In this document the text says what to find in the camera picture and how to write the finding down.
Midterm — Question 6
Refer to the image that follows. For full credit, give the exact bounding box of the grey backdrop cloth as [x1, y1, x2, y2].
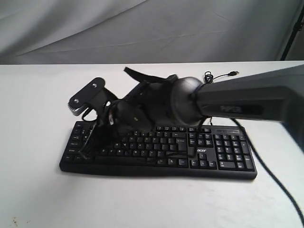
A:
[0, 0, 304, 64]

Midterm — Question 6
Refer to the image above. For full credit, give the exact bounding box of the black USB cable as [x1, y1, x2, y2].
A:
[203, 70, 240, 126]

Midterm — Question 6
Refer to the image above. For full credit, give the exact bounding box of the black tripod stand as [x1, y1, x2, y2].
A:
[279, 0, 304, 61]

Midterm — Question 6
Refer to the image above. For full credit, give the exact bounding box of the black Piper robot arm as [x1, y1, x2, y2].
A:
[79, 65, 304, 159]

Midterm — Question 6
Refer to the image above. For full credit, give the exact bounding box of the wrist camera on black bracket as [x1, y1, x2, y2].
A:
[68, 77, 118, 116]

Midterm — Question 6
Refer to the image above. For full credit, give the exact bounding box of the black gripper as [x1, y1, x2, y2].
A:
[77, 99, 122, 160]

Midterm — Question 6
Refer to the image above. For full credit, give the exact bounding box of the black acer keyboard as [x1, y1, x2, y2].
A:
[59, 121, 257, 180]

